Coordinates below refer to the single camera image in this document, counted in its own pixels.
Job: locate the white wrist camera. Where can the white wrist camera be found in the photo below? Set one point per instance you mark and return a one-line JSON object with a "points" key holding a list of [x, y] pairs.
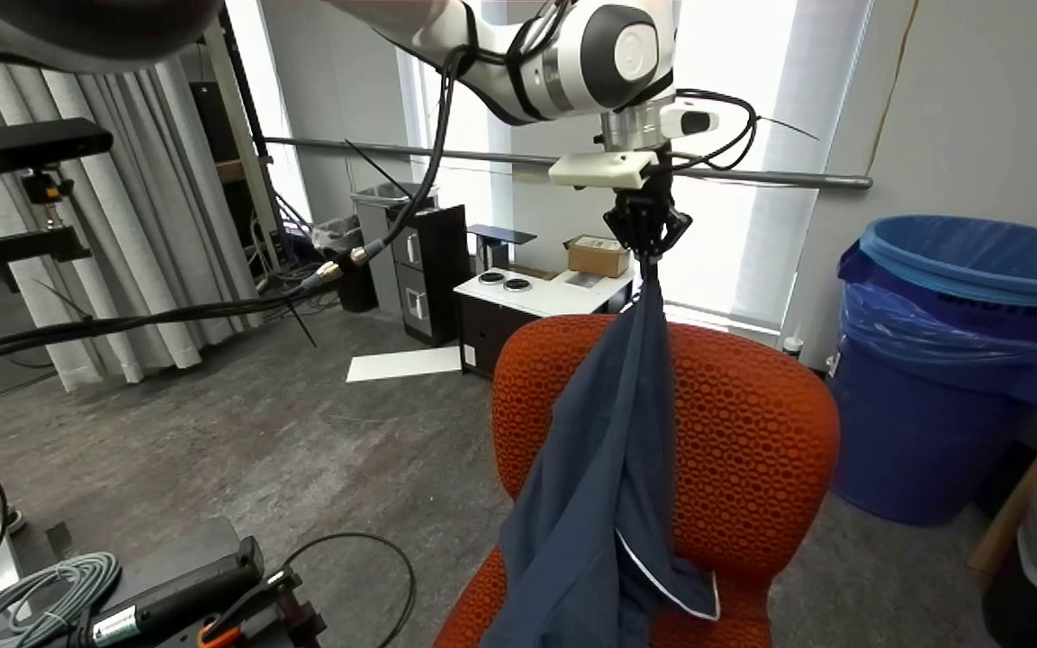
{"points": [[599, 170]]}

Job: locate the blue plastic trash bin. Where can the blue plastic trash bin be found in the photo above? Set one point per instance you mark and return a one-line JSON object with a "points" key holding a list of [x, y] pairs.
{"points": [[916, 455]]}

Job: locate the white window blind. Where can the white window blind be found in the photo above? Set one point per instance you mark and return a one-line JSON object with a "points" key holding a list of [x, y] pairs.
{"points": [[784, 74]]}

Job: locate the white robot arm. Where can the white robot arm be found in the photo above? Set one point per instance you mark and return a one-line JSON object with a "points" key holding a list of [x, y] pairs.
{"points": [[590, 54]]}

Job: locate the black computer tower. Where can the black computer tower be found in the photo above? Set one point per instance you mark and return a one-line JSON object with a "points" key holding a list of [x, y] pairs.
{"points": [[435, 275]]}

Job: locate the blue plastic bin liner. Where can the blue plastic bin liner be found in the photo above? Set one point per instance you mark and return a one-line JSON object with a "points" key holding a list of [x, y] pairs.
{"points": [[964, 320]]}

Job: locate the grey curtain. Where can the grey curtain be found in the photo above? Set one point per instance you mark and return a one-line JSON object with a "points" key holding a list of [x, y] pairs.
{"points": [[110, 291]]}

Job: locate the grey metal handrail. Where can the grey metal handrail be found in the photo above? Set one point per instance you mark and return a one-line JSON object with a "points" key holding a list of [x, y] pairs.
{"points": [[784, 177]]}

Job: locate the orange mesh office chair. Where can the orange mesh office chair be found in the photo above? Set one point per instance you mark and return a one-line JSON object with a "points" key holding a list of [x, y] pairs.
{"points": [[757, 455]]}

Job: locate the orange black clamp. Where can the orange black clamp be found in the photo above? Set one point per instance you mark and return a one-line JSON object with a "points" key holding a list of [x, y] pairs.
{"points": [[243, 616]]}

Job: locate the black waste basket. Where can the black waste basket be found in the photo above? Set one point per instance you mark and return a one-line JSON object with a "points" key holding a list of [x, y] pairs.
{"points": [[359, 291]]}

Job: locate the white top black desk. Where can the white top black desk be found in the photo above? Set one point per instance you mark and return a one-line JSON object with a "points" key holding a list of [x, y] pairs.
{"points": [[557, 296]]}

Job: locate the small cardboard box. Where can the small cardboard box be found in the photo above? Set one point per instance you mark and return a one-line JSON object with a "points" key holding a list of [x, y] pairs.
{"points": [[596, 252]]}

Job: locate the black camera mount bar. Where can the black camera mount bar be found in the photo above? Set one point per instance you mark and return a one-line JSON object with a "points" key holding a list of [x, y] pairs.
{"points": [[25, 146]]}

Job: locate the navy staff shirt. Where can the navy staff shirt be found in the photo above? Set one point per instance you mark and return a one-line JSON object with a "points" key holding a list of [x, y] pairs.
{"points": [[608, 480]]}

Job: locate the black flat bracket bar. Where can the black flat bracket bar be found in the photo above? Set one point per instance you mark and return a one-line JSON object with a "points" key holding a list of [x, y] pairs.
{"points": [[14, 249]]}

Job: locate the white paper sheet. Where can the white paper sheet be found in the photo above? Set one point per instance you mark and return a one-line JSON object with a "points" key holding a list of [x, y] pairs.
{"points": [[403, 364]]}

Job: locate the small black disc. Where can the small black disc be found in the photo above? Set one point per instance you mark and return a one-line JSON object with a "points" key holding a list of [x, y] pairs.
{"points": [[491, 279], [521, 281]]}

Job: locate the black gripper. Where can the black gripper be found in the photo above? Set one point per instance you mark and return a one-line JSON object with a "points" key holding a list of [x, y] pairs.
{"points": [[644, 202]]}

